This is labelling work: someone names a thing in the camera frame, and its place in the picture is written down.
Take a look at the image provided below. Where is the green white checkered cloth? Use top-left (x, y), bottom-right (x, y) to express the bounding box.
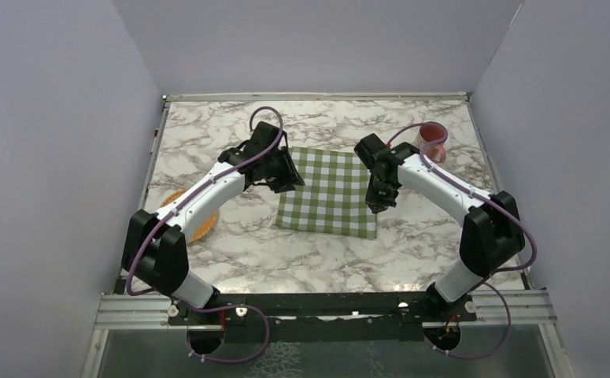
top-left (275, 146), bottom-right (377, 239)

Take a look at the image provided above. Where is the pink ceramic mug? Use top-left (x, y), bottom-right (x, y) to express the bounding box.
top-left (415, 121), bottom-right (448, 164)

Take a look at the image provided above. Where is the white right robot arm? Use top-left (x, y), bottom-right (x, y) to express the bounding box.
top-left (354, 134), bottom-right (526, 321)

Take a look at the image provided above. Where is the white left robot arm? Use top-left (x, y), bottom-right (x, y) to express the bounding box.
top-left (122, 121), bottom-right (305, 324)

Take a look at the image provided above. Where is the orange woven plate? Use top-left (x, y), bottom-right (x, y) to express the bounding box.
top-left (161, 189), bottom-right (219, 243)

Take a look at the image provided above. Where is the aluminium mounting rail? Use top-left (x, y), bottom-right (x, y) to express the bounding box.
top-left (94, 290), bottom-right (558, 331)

